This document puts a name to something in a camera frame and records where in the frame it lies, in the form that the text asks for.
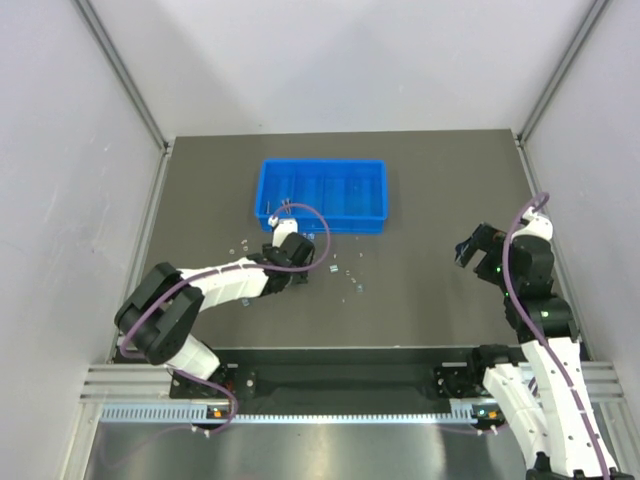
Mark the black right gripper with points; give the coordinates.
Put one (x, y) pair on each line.
(478, 245)

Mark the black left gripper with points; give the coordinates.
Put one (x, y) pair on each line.
(300, 251)

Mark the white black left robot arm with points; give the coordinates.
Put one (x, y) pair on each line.
(159, 314)

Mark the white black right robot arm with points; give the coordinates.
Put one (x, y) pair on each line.
(551, 416)

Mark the blue plastic divided bin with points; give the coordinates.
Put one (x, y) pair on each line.
(351, 194)

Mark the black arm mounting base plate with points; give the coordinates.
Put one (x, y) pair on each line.
(312, 375)

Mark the grey slotted cable duct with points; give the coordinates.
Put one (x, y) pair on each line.
(216, 413)

